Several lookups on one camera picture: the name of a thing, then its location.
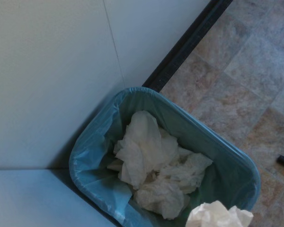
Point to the crumpled textured paper towel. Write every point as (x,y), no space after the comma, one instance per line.
(161,198)

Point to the textured white paper towel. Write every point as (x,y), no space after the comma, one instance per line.
(189,170)

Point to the trash bin with blue liner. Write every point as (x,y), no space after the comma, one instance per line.
(203,137)

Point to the grey vanity cabinet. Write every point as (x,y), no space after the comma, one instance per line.
(38,198)

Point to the black baseboard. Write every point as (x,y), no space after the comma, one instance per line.
(187,42)

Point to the smooth white tissue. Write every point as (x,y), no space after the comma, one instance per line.
(142,146)

